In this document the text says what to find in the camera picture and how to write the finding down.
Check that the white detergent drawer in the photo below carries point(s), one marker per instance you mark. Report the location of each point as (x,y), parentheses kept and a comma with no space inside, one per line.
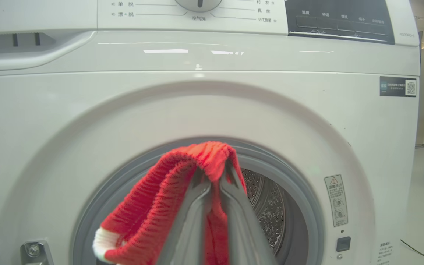
(28,48)

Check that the black QR code sticker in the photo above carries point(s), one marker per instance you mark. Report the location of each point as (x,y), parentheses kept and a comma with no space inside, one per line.
(396,86)

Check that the grey warning label sticker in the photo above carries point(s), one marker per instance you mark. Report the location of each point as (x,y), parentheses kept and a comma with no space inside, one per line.
(336,200)

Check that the black washer display panel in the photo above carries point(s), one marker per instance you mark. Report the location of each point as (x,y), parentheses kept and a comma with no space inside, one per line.
(341,20)

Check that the grey rubber door gasket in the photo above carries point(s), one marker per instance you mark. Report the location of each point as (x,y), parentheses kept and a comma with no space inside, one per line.
(300,206)

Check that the white front-load washing machine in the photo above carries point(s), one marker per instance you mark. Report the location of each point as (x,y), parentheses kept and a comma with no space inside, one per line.
(197,99)

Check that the black door latch slot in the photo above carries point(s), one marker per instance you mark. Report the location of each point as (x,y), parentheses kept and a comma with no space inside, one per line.
(343,244)

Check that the red knitted garment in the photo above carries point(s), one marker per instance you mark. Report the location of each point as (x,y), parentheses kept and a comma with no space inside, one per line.
(153,213)

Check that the stainless steel washer drum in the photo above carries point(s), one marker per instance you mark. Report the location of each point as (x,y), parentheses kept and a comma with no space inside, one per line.
(267,209)

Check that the round washer program knob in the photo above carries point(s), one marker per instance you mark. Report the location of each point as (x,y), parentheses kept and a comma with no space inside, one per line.
(197,3)

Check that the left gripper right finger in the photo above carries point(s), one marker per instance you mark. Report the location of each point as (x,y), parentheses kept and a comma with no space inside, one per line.
(247,239)

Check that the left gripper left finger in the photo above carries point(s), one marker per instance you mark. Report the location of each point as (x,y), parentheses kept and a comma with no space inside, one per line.
(188,235)

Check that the printed text label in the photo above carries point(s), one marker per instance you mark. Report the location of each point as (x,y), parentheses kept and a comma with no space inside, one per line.
(385,254)

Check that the metal door hinge bracket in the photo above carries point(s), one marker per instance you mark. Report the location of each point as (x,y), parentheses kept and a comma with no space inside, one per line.
(35,252)

